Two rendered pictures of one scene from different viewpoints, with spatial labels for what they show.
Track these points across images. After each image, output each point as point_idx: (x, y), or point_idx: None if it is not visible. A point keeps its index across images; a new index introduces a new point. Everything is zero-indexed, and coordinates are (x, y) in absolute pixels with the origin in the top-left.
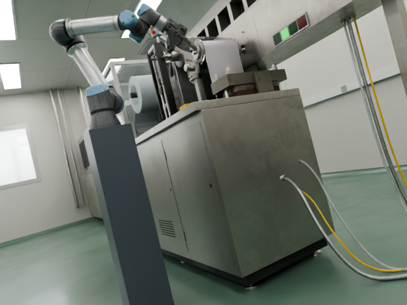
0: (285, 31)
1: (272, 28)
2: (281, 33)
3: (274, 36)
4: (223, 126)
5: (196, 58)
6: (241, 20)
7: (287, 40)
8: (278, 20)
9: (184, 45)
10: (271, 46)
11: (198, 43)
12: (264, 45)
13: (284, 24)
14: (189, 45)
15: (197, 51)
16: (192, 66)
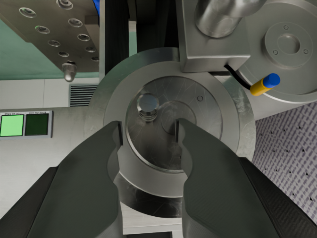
0: (7, 129)
1: (46, 151)
2: (20, 129)
3: (43, 133)
4: None
5: (168, 79)
6: (139, 218)
7: (14, 110)
8: (22, 159)
9: (182, 206)
10: (62, 117)
11: (122, 174)
12: (81, 126)
13: (10, 145)
14: (80, 162)
15: (138, 121)
16: (201, 12)
